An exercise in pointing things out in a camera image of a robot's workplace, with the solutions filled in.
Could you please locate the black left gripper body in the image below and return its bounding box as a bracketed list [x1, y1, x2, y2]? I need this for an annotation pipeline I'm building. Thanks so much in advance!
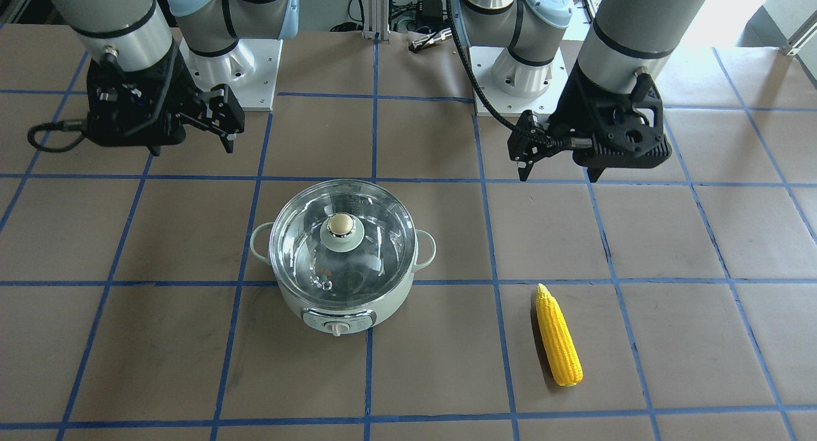
[554, 64, 672, 183]

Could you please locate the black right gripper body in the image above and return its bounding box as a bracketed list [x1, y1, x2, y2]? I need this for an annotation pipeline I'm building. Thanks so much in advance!
[86, 42, 211, 155]

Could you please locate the glass pot lid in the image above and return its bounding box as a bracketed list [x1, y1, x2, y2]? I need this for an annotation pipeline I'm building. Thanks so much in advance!
[269, 179, 420, 310]

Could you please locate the yellow corn cob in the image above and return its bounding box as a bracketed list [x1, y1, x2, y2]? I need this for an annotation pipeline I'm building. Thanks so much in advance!
[535, 283, 584, 387]

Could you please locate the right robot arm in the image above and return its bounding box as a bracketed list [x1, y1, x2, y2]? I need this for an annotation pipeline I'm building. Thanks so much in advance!
[27, 0, 300, 156]

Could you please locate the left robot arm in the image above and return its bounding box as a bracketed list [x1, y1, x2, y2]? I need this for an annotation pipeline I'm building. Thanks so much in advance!
[446, 0, 706, 183]

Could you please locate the white electric pot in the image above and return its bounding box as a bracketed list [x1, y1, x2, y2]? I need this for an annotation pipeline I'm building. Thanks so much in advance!
[249, 179, 438, 337]

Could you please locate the black power brick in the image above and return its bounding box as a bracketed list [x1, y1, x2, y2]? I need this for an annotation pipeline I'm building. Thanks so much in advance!
[416, 0, 444, 28]

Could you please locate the brown paper mat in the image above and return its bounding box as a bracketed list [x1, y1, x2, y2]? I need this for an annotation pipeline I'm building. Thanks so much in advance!
[0, 24, 817, 441]

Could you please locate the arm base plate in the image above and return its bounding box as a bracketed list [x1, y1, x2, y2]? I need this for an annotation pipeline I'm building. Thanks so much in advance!
[180, 38, 284, 112]
[468, 47, 568, 118]

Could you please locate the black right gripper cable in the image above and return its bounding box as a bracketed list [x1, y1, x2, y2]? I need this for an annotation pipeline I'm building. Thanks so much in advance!
[27, 119, 90, 153]

